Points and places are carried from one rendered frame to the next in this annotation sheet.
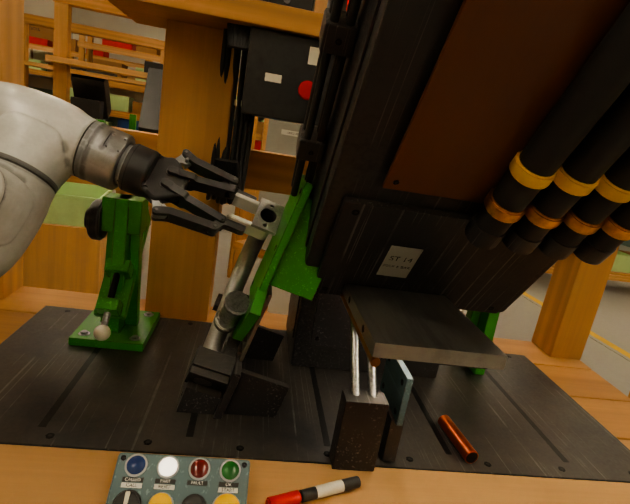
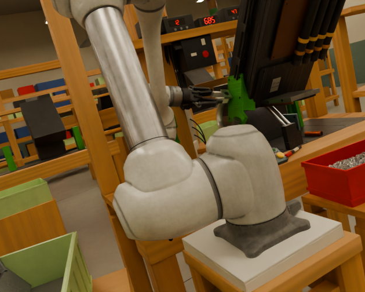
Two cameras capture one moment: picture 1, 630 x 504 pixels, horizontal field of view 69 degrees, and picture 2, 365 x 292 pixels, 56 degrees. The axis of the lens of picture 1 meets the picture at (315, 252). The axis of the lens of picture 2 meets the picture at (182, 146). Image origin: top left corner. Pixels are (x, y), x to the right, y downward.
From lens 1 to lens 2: 104 cm
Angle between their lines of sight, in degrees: 14
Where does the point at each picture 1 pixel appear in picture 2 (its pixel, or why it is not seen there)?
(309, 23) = (199, 31)
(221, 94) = (170, 70)
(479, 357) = (313, 91)
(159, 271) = not seen: hidden behind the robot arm
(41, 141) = not seen: hidden behind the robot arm
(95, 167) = (177, 98)
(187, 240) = (179, 131)
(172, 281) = not seen: hidden behind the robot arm
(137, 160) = (186, 91)
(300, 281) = (249, 105)
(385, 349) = (293, 98)
